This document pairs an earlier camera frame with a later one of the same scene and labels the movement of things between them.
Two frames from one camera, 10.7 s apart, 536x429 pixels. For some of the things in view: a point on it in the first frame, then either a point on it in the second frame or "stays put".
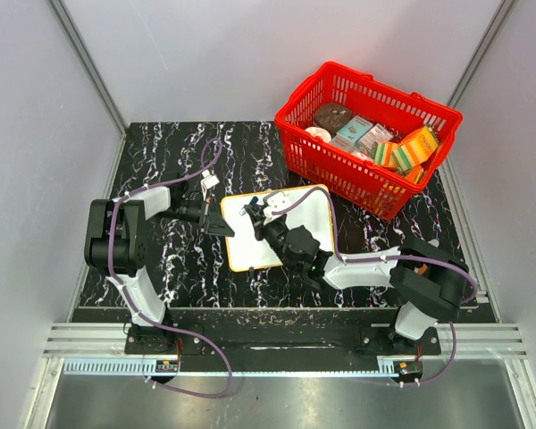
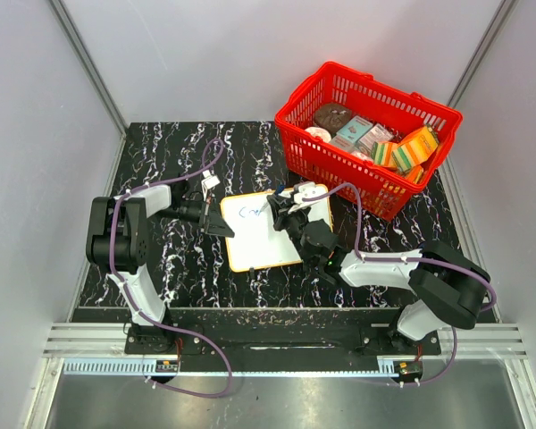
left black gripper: x=217 y=225 stays put
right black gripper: x=257 y=215 to x=280 y=204
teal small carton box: x=355 y=129 stays put
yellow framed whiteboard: x=245 y=251 stays put
